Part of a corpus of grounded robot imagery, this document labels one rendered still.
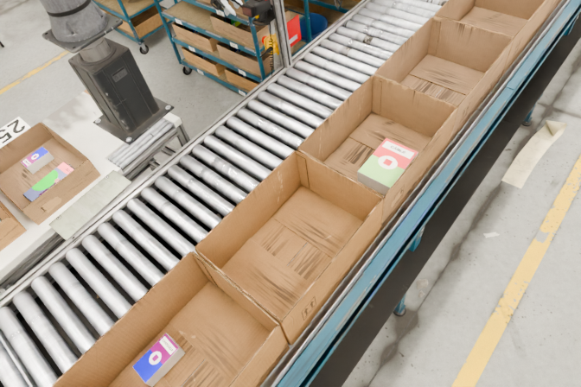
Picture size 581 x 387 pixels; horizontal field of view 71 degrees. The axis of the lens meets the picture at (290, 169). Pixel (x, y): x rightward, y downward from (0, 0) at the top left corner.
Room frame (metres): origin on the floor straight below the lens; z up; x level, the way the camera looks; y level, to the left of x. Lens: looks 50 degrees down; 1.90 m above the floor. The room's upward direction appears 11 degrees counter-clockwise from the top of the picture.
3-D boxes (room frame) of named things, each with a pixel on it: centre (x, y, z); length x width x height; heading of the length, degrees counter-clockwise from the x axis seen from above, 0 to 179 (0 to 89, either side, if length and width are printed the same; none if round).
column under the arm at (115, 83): (1.43, 0.64, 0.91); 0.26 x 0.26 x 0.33; 44
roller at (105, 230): (0.69, 0.55, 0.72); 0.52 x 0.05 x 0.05; 41
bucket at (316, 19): (2.64, -0.32, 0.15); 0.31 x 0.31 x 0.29
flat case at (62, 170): (1.08, 0.90, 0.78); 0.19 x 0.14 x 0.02; 135
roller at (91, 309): (0.57, 0.69, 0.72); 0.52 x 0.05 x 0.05; 41
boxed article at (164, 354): (0.32, 0.40, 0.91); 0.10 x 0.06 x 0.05; 129
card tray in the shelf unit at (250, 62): (2.32, 0.07, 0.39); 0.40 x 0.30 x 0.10; 41
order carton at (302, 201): (0.54, 0.03, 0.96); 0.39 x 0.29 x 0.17; 131
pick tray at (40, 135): (1.16, 0.97, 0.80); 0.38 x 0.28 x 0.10; 42
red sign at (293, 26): (1.65, -0.11, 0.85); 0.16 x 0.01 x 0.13; 131
